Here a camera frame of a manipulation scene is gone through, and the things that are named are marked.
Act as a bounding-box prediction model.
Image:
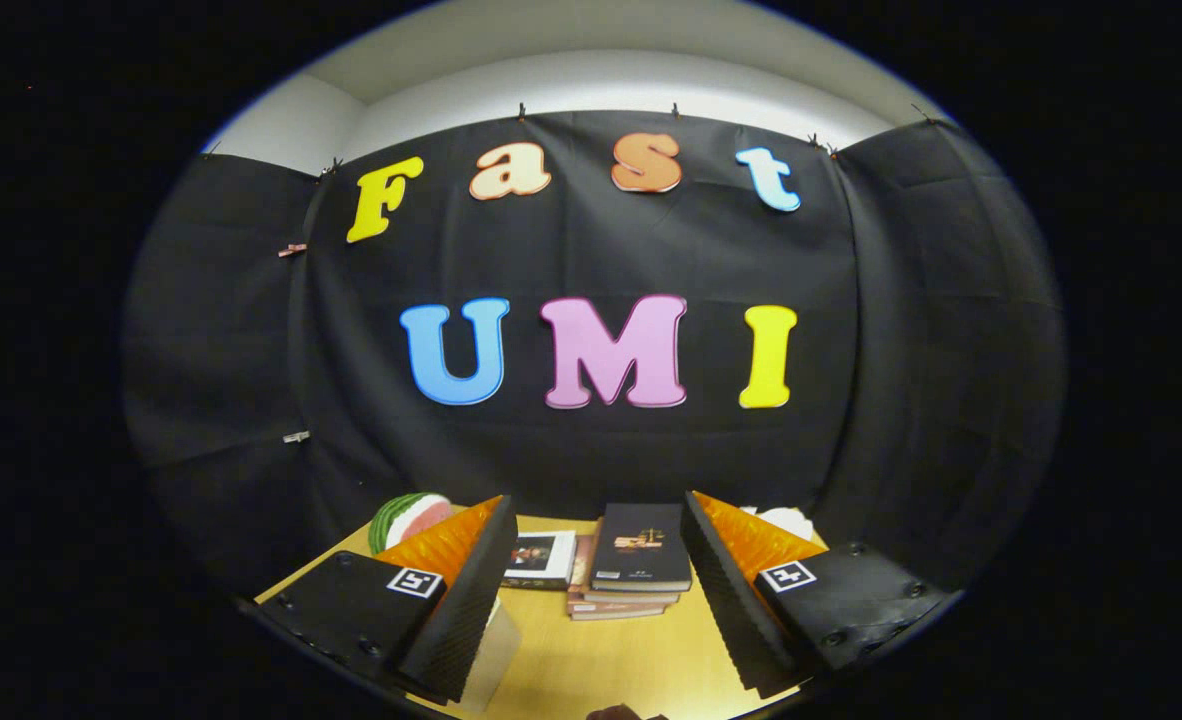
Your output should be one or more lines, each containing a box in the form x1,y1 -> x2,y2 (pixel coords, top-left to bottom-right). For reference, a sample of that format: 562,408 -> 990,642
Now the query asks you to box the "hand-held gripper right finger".
679,490 -> 952,699

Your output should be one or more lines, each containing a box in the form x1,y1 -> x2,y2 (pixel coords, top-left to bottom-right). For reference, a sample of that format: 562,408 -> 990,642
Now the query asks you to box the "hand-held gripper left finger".
256,494 -> 519,705

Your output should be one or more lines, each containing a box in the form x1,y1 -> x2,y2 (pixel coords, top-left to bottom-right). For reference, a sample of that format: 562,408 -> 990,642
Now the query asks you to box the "beige fabric storage box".
441,597 -> 523,714

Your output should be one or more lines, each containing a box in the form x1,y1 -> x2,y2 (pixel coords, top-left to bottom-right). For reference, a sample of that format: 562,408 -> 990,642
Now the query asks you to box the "white portrait cover book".
502,530 -> 578,591

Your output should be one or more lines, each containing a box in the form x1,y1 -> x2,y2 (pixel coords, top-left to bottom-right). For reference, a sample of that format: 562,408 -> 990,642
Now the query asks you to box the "white plush toy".
741,505 -> 817,544

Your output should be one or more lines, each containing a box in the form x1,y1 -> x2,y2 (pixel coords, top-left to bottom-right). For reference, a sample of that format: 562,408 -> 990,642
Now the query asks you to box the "watermelon slice toy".
368,492 -> 454,556

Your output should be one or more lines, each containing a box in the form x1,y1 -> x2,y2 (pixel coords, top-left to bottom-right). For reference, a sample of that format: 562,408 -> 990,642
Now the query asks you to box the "black hardcover book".
589,503 -> 694,593

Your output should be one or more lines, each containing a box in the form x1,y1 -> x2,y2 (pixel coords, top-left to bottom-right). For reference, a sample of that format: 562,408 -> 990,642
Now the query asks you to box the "maroon hardcover book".
567,588 -> 668,622

